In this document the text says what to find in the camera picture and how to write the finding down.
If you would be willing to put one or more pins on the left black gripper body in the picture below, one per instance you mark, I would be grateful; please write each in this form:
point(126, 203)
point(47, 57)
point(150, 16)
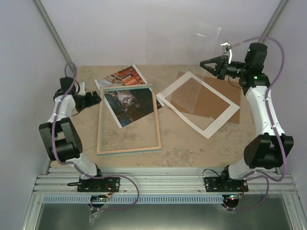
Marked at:
point(86, 103)

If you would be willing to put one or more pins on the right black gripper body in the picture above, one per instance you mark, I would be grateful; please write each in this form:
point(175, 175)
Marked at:
point(223, 67)

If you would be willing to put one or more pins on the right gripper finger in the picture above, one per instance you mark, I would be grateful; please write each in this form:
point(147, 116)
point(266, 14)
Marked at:
point(215, 61)
point(212, 70)

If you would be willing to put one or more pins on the cat and books photo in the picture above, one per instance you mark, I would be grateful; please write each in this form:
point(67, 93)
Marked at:
point(127, 76)

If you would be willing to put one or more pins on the clear acrylic sheet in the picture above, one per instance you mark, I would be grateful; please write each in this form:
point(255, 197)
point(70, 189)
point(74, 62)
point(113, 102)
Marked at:
point(191, 43)

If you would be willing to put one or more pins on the wooden teal picture frame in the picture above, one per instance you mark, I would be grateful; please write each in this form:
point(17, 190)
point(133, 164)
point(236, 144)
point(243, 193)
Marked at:
point(141, 135)

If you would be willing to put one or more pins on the white passe-partout mat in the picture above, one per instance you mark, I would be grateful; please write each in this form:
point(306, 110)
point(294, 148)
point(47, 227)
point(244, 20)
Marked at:
point(217, 123)

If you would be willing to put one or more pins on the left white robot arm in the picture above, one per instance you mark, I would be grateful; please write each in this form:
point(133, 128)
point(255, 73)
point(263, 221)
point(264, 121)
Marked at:
point(61, 139)

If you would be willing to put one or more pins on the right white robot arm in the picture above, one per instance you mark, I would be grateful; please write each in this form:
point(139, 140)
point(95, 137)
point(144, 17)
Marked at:
point(271, 145)

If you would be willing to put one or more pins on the left circuit board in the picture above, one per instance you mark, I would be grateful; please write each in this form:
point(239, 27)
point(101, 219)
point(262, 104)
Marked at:
point(100, 198)

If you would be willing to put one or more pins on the circuit board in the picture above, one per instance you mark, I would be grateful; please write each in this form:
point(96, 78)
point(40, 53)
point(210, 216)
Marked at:
point(100, 198)
point(233, 197)

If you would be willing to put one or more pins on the clear plastic bag scrap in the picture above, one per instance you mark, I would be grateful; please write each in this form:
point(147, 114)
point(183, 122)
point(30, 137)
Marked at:
point(94, 216)

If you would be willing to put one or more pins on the right circuit board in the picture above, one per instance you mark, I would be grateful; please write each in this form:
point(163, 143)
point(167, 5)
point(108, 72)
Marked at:
point(233, 197)

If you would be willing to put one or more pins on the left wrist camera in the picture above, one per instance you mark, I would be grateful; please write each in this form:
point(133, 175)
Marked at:
point(81, 88)

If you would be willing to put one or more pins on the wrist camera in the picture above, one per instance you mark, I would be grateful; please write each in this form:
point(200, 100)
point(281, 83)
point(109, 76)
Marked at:
point(81, 88)
point(227, 49)

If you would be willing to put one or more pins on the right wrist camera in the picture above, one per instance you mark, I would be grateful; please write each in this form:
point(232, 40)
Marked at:
point(227, 49)

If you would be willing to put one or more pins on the left aluminium corner post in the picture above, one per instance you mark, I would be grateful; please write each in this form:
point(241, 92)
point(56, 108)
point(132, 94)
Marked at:
point(52, 30)

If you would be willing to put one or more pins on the aluminium corner post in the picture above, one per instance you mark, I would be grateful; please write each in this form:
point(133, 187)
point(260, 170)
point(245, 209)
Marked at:
point(52, 30)
point(270, 27)

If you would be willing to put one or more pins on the right aluminium corner post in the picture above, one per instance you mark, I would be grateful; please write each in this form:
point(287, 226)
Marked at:
point(270, 27)

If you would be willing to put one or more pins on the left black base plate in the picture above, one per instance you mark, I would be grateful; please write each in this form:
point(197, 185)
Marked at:
point(108, 185)

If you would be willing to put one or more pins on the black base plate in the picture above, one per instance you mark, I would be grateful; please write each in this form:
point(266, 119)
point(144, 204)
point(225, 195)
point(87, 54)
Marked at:
point(217, 184)
point(108, 185)

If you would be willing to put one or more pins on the aluminium rail beam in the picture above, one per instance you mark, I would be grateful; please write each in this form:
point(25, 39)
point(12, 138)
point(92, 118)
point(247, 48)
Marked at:
point(154, 181)

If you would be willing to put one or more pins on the grey slotted cable duct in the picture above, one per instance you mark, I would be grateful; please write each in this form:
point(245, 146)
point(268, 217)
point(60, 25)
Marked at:
point(143, 199)

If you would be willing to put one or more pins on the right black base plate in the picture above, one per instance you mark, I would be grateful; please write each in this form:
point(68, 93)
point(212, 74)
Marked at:
point(217, 184)

